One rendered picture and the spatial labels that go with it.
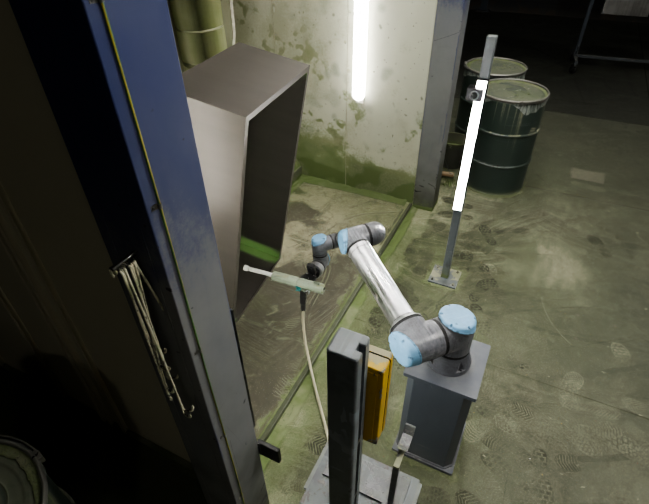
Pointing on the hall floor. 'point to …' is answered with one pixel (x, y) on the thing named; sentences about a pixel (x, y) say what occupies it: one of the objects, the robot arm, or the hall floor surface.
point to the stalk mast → (346, 412)
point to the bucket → (454, 150)
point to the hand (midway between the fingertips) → (302, 288)
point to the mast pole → (455, 210)
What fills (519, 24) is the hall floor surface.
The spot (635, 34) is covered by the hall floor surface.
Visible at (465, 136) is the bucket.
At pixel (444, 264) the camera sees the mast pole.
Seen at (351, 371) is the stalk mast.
